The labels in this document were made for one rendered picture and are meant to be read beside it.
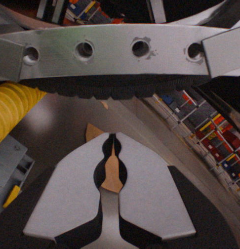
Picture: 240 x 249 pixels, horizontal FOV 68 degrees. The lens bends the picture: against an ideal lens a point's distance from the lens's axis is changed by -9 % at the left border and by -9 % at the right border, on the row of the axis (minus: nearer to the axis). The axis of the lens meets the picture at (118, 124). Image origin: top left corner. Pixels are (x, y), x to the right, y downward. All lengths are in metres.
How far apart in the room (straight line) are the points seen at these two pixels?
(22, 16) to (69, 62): 0.12
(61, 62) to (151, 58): 0.07
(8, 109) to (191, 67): 0.20
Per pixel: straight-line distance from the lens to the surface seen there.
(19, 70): 0.18
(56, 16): 0.27
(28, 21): 0.27
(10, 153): 0.64
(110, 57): 0.16
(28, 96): 0.30
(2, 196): 0.65
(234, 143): 4.86
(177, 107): 4.02
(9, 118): 0.26
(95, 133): 1.50
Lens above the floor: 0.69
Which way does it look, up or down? 20 degrees down
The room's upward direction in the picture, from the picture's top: 47 degrees clockwise
